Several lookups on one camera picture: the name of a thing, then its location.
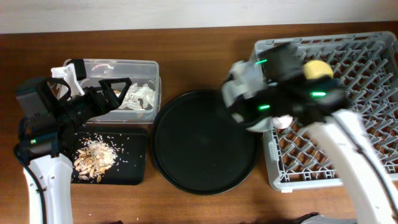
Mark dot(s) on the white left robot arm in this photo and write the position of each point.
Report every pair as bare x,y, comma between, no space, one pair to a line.
48,171

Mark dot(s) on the pink plastic cup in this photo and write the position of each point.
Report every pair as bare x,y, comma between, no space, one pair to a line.
282,122

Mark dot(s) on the black rectangular tray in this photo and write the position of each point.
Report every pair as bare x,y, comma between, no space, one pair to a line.
135,142

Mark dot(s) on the food scraps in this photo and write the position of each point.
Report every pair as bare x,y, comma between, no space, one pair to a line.
95,156

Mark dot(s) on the grey round plate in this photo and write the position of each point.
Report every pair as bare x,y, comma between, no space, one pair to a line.
244,80

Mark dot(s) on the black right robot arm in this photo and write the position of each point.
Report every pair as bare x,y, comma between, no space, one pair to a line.
373,193

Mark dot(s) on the black round tray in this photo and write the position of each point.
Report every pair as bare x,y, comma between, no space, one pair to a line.
198,147

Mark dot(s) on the clear plastic bin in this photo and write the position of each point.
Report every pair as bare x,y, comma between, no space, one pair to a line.
140,74

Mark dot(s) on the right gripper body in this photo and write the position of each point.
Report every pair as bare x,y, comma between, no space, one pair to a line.
268,101

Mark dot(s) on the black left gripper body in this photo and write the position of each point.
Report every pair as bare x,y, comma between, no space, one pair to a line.
80,111

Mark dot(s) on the yellow bowl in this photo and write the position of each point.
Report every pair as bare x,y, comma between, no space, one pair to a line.
316,69

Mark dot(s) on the grey dishwasher rack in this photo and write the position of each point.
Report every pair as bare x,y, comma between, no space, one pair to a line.
365,65

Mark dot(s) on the white napkin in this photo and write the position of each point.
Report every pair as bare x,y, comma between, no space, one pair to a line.
139,98

